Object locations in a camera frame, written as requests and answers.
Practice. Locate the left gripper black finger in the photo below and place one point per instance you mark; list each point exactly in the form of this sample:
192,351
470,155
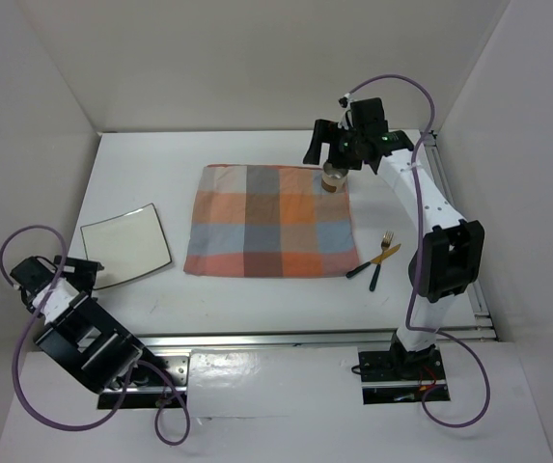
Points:
82,281
78,266

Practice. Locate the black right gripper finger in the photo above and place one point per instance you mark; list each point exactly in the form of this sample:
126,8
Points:
324,133
337,158

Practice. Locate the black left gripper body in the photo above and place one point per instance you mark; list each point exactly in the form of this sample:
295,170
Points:
53,271

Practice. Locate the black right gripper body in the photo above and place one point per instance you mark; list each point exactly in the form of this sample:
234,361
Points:
347,136

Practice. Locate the metal cup brown band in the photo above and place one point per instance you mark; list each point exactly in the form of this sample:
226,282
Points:
333,179

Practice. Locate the square white plate black rim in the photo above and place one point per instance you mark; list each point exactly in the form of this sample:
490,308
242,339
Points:
128,247

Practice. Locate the gold fork green handle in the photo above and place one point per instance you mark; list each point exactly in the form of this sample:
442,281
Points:
385,246

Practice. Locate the gold knife green handle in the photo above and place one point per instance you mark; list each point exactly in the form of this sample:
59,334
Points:
352,273

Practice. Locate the checkered orange blue cloth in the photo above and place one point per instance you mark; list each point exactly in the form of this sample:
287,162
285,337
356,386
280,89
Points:
268,221

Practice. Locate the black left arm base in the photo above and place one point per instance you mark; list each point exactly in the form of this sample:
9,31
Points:
147,389

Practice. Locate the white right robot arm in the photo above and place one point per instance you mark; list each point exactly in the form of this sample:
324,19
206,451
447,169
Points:
422,323

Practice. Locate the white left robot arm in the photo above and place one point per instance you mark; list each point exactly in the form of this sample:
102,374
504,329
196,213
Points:
162,311

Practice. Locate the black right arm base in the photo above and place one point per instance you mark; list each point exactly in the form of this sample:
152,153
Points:
382,366

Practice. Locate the aluminium front rail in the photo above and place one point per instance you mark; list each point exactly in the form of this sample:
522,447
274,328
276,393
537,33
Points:
266,340

